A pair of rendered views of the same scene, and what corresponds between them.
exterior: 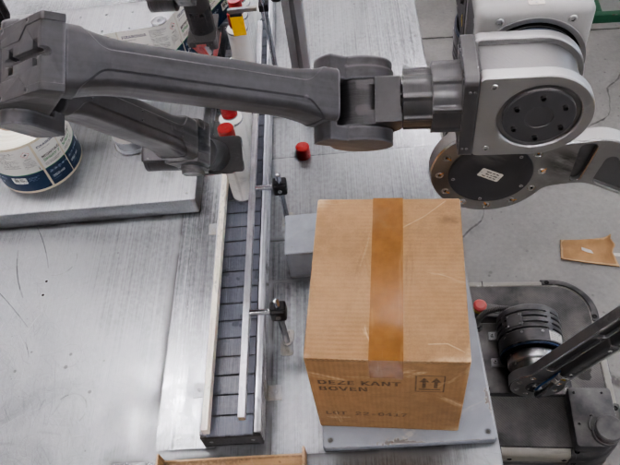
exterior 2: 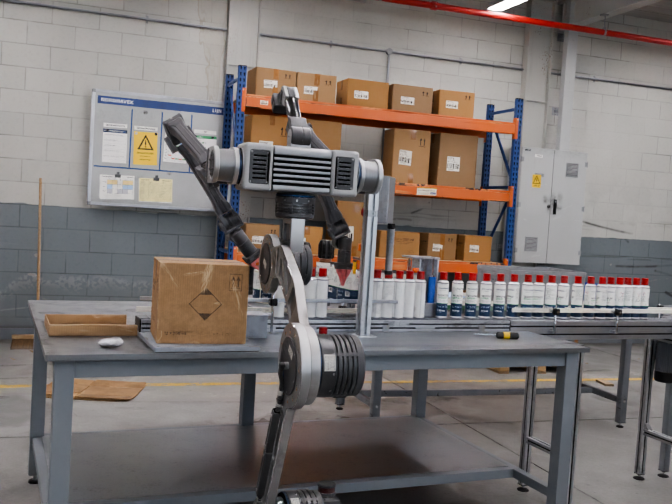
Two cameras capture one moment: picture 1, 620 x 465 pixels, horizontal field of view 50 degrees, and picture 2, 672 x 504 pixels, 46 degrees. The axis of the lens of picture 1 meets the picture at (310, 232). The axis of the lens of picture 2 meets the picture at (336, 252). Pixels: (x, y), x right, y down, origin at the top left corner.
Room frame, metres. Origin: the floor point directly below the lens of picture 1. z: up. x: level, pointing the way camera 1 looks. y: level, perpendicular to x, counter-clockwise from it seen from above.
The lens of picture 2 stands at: (-0.45, -2.74, 1.33)
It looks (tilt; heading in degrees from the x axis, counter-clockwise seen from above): 3 degrees down; 59
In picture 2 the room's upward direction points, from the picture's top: 4 degrees clockwise
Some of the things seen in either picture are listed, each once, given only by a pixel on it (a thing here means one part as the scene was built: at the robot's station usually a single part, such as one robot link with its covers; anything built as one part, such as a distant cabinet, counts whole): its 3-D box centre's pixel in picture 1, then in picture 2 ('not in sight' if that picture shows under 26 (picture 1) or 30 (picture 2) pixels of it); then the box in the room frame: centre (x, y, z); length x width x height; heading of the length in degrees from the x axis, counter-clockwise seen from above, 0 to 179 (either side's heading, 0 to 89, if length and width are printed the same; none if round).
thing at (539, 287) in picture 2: not in sight; (538, 296); (2.26, -0.03, 0.98); 0.05 x 0.05 x 0.20
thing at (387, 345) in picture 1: (387, 315); (198, 299); (0.56, -0.11, 0.99); 0.30 x 0.24 x 0.27; 167
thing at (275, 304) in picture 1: (269, 323); not in sight; (0.63, 0.10, 0.91); 0.07 x 0.03 x 0.16; 83
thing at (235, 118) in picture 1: (235, 137); not in sight; (1.06, 0.12, 0.98); 0.05 x 0.05 x 0.20
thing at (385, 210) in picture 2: not in sight; (379, 199); (1.36, 0.00, 1.38); 0.17 x 0.10 x 0.19; 48
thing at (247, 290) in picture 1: (253, 175); (277, 300); (0.97, 0.10, 0.96); 1.07 x 0.01 x 0.01; 173
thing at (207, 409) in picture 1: (223, 193); (270, 310); (0.98, 0.17, 0.91); 1.07 x 0.01 x 0.02; 173
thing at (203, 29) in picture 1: (200, 20); (344, 258); (1.30, 0.16, 1.12); 0.10 x 0.07 x 0.07; 173
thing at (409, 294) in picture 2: not in sight; (408, 294); (1.58, 0.06, 0.98); 0.05 x 0.05 x 0.20
